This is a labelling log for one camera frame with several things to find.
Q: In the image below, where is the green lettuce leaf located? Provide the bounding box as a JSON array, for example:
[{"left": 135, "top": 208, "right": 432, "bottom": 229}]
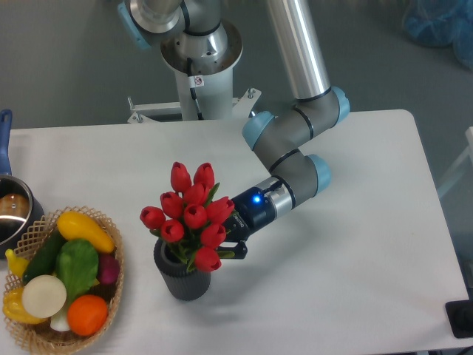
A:
[{"left": 55, "top": 239, "right": 98, "bottom": 305}]

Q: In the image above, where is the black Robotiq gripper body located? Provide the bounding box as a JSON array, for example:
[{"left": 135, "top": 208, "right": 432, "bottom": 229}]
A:
[{"left": 223, "top": 187, "right": 274, "bottom": 243}]

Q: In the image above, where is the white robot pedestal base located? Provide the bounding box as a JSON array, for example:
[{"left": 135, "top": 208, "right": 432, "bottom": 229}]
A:
[{"left": 128, "top": 20, "right": 262, "bottom": 123}]

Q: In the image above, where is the orange fruit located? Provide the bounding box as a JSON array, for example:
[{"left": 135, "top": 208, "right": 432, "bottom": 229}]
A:
[{"left": 67, "top": 294, "right": 108, "bottom": 337}]

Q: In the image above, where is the green cucumber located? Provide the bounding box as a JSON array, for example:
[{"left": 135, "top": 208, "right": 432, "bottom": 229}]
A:
[{"left": 22, "top": 229, "right": 66, "bottom": 285}]

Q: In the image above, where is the red tulip bouquet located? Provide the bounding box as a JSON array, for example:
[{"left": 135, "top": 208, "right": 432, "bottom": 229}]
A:
[{"left": 140, "top": 162, "right": 235, "bottom": 273}]

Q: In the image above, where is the purple red onion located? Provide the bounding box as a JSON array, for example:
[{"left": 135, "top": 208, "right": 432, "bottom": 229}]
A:
[{"left": 97, "top": 254, "right": 120, "bottom": 285}]

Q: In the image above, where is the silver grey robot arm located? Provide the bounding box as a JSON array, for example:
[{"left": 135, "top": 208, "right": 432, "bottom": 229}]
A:
[{"left": 118, "top": 1, "right": 350, "bottom": 263}]

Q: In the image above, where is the white round onion slice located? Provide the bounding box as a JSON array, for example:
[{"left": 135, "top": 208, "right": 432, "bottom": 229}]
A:
[{"left": 21, "top": 275, "right": 67, "bottom": 318}]

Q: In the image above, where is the dark grey ribbed vase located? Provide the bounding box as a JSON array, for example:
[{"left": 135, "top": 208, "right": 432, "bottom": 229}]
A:
[{"left": 154, "top": 239, "right": 211, "bottom": 301}]

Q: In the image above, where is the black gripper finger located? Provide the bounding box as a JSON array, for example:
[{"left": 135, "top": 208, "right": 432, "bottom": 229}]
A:
[{"left": 217, "top": 241, "right": 248, "bottom": 260}]

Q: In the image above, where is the yellow squash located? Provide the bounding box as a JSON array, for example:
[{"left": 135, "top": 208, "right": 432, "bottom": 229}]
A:
[{"left": 56, "top": 211, "right": 115, "bottom": 254}]

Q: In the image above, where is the yellow bell pepper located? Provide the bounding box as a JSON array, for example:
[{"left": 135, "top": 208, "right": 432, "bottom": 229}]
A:
[{"left": 2, "top": 287, "right": 47, "bottom": 325}]

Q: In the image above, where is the blue plastic bag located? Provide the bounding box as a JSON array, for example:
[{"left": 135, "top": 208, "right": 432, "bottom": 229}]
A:
[{"left": 402, "top": 1, "right": 472, "bottom": 69}]

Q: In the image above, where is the white leek stalk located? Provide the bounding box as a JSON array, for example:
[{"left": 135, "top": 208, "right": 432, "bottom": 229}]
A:
[{"left": 50, "top": 305, "right": 70, "bottom": 332}]

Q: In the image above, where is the woven wicker basket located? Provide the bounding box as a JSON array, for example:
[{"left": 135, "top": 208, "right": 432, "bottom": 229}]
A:
[{"left": 4, "top": 206, "right": 125, "bottom": 354}]

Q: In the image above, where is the black device at table edge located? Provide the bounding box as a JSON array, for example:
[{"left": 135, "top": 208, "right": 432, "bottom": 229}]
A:
[{"left": 445, "top": 300, "right": 472, "bottom": 339}]

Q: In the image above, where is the blue handled saucepan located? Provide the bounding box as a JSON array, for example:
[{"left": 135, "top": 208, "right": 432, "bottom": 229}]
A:
[{"left": 1, "top": 109, "right": 44, "bottom": 260}]

